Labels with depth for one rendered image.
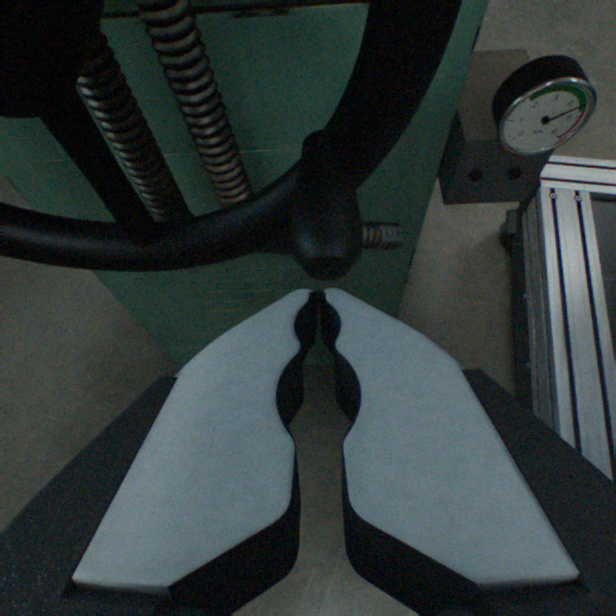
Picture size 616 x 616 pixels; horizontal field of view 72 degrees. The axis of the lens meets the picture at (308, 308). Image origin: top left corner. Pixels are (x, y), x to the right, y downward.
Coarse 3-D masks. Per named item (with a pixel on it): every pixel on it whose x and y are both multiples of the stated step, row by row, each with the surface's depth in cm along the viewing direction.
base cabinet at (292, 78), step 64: (128, 64) 33; (256, 64) 33; (320, 64) 33; (448, 64) 33; (0, 128) 38; (256, 128) 38; (320, 128) 38; (448, 128) 38; (64, 192) 45; (192, 192) 45; (256, 192) 45; (384, 192) 45; (256, 256) 55; (384, 256) 56; (192, 320) 72
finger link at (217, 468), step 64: (256, 320) 10; (192, 384) 8; (256, 384) 8; (192, 448) 7; (256, 448) 7; (128, 512) 6; (192, 512) 6; (256, 512) 6; (128, 576) 5; (192, 576) 5; (256, 576) 6
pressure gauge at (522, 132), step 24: (528, 72) 29; (552, 72) 28; (576, 72) 28; (504, 96) 30; (528, 96) 28; (552, 96) 29; (576, 96) 29; (504, 120) 30; (528, 120) 30; (552, 120) 30; (576, 120) 30; (504, 144) 32; (528, 144) 32; (552, 144) 32
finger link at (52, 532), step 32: (160, 384) 8; (128, 416) 8; (96, 448) 7; (128, 448) 7; (64, 480) 7; (96, 480) 7; (32, 512) 6; (64, 512) 6; (96, 512) 6; (0, 544) 6; (32, 544) 6; (64, 544) 6; (0, 576) 5; (32, 576) 5; (64, 576) 5; (0, 608) 5; (32, 608) 5; (64, 608) 5; (96, 608) 5; (128, 608) 5; (160, 608) 5
